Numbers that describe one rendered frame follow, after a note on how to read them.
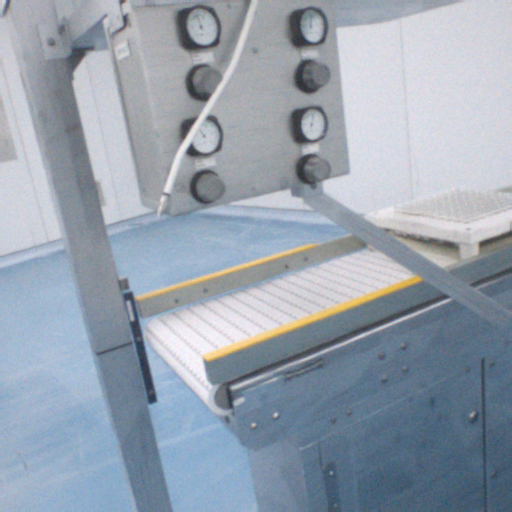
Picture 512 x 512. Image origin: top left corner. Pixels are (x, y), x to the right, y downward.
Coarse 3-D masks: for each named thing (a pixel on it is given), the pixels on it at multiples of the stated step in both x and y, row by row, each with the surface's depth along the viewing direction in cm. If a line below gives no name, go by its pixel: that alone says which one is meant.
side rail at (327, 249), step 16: (336, 240) 100; (352, 240) 102; (288, 256) 96; (304, 256) 97; (320, 256) 99; (240, 272) 92; (256, 272) 93; (272, 272) 95; (192, 288) 88; (208, 288) 89; (224, 288) 91; (144, 304) 85; (160, 304) 86; (176, 304) 87
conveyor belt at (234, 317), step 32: (352, 256) 101; (384, 256) 98; (256, 288) 92; (288, 288) 90; (320, 288) 88; (352, 288) 86; (160, 320) 84; (192, 320) 83; (224, 320) 81; (256, 320) 79; (288, 320) 77; (160, 352) 79; (192, 352) 72; (192, 384) 68
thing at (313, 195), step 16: (304, 192) 63; (320, 192) 65; (320, 208) 65; (336, 208) 65; (352, 224) 66; (368, 224) 65; (368, 240) 66; (384, 240) 66; (400, 256) 66; (416, 256) 66; (416, 272) 66; (432, 272) 66; (448, 272) 66; (448, 288) 67; (464, 288) 66; (464, 304) 67; (480, 304) 67; (496, 304) 66; (496, 320) 67
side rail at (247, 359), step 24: (456, 264) 79; (480, 264) 80; (504, 264) 83; (408, 288) 74; (432, 288) 76; (360, 312) 70; (384, 312) 72; (288, 336) 66; (312, 336) 67; (216, 360) 61; (240, 360) 63; (264, 360) 64
